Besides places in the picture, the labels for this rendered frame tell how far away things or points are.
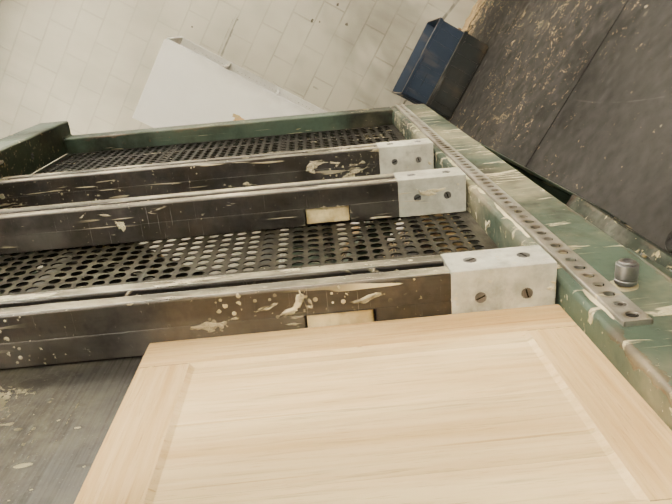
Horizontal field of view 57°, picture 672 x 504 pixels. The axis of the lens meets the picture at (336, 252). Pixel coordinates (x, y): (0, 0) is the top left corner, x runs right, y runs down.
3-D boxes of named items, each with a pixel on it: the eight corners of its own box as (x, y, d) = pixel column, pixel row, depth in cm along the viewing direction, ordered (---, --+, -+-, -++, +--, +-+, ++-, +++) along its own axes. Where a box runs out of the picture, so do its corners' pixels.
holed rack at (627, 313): (653, 324, 62) (653, 318, 61) (623, 326, 61) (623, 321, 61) (403, 105, 216) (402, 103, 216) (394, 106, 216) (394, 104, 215)
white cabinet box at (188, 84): (433, 175, 448) (164, 37, 406) (394, 244, 464) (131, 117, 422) (418, 158, 505) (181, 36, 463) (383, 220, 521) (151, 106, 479)
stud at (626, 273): (641, 288, 69) (644, 263, 68) (619, 290, 69) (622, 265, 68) (630, 279, 71) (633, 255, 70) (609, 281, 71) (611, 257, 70)
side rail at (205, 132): (394, 142, 212) (393, 109, 208) (71, 171, 210) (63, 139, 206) (391, 138, 220) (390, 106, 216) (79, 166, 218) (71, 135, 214)
